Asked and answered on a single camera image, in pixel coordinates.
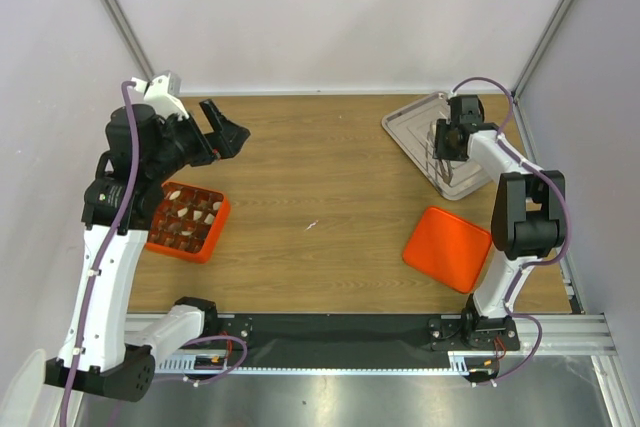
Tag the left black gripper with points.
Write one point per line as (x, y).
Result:
(226, 139)

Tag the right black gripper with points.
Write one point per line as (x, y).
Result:
(440, 151)

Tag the metal tongs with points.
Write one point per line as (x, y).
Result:
(438, 171)

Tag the orange box lid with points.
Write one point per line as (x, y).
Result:
(448, 248)

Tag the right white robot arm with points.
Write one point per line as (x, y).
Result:
(529, 219)

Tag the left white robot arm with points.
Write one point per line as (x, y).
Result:
(145, 148)

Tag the orange compartment chocolate box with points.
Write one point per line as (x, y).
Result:
(164, 237)

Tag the metal tray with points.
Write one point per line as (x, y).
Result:
(408, 125)

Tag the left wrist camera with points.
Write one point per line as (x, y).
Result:
(162, 94)

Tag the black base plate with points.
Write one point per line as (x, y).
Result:
(436, 332)

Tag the grey cable duct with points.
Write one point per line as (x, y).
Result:
(207, 364)

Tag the aluminium frame rail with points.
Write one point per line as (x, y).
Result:
(575, 335)

